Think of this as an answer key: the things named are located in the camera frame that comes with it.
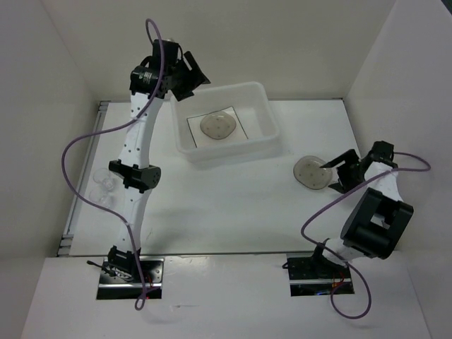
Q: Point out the small clear glass cup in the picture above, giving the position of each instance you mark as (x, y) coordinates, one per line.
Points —
(103, 192)

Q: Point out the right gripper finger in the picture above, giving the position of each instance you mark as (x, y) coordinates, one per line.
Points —
(339, 187)
(347, 158)

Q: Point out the clear glass dish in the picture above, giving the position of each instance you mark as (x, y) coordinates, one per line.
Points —
(218, 125)
(309, 172)

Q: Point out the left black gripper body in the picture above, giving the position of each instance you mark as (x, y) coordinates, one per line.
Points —
(180, 73)

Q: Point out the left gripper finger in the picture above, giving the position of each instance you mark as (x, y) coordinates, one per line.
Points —
(195, 74)
(183, 89)

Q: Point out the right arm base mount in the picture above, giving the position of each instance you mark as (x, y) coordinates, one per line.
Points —
(309, 276)

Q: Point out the translucent white plastic bin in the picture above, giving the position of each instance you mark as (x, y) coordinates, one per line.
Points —
(253, 108)

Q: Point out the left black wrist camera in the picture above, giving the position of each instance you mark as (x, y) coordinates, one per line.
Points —
(155, 71)

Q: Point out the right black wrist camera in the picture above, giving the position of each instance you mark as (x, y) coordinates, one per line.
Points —
(382, 152)

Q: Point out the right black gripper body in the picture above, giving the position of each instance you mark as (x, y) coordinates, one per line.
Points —
(349, 175)

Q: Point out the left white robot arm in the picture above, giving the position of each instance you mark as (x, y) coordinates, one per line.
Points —
(139, 179)

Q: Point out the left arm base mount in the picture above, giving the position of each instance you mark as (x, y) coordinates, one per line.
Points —
(115, 285)

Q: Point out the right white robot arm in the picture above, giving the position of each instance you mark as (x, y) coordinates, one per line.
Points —
(380, 217)

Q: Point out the square white black-rimmed plate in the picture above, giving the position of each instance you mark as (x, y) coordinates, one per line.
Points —
(202, 141)

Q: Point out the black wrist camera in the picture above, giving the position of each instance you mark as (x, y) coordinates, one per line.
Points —
(155, 71)
(382, 152)

